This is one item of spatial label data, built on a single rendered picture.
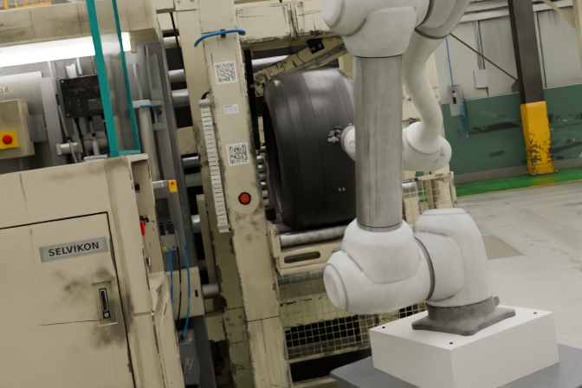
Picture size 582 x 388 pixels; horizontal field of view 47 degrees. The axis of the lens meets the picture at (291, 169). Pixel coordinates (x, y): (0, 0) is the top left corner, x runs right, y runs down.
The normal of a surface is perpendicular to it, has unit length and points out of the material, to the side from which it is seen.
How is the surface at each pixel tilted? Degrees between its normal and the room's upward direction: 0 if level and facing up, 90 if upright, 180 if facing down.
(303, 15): 90
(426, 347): 90
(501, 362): 90
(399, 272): 103
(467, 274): 88
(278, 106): 62
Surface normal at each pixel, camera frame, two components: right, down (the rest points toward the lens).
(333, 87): 0.00, -0.67
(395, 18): 0.37, 0.36
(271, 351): 0.14, 0.04
